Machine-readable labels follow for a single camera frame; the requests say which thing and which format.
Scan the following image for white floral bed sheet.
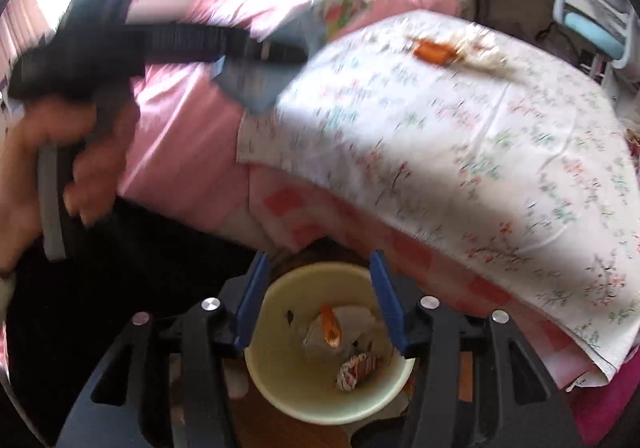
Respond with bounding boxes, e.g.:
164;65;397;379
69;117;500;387
236;10;639;386

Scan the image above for large crumpled white tissue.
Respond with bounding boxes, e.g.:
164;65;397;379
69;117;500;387
450;34;514;76

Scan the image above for cream plastic trash bin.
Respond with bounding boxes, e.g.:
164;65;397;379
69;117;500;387
245;263;414;425

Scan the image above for grey and blue desk chair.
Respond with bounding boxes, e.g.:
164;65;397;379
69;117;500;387
552;0;639;83

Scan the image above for blue green milk carton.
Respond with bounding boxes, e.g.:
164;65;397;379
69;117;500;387
212;0;368;114

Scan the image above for person's left hand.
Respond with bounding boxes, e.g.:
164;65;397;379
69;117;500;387
1;98;140;278

